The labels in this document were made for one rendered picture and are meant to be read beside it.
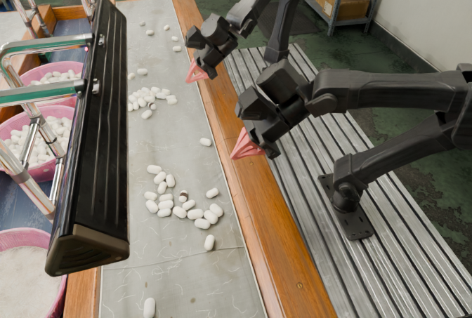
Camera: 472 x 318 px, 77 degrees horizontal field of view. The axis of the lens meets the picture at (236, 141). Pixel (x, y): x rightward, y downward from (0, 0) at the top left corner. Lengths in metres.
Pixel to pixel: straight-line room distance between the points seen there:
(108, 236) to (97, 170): 0.08
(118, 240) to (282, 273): 0.38
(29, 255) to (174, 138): 0.44
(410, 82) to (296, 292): 0.43
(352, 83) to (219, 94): 0.53
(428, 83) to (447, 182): 1.51
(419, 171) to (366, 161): 1.35
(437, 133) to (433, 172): 1.44
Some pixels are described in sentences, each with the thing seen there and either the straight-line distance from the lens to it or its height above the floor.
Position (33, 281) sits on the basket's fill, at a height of 0.73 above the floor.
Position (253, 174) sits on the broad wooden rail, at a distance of 0.76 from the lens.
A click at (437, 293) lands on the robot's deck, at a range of 0.84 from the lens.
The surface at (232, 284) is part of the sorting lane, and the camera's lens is 0.65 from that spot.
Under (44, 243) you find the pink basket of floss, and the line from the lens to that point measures 0.80.
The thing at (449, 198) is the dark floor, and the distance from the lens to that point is 2.00.
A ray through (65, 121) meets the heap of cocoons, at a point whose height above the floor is 0.74.
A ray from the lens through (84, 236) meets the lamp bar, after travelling 0.32.
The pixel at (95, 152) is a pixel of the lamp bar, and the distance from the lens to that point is 0.39.
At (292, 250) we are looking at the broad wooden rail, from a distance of 0.66.
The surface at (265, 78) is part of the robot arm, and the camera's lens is 0.57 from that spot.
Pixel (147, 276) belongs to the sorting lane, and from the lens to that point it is 0.68.
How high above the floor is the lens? 1.35
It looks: 45 degrees down
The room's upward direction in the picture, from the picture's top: straight up
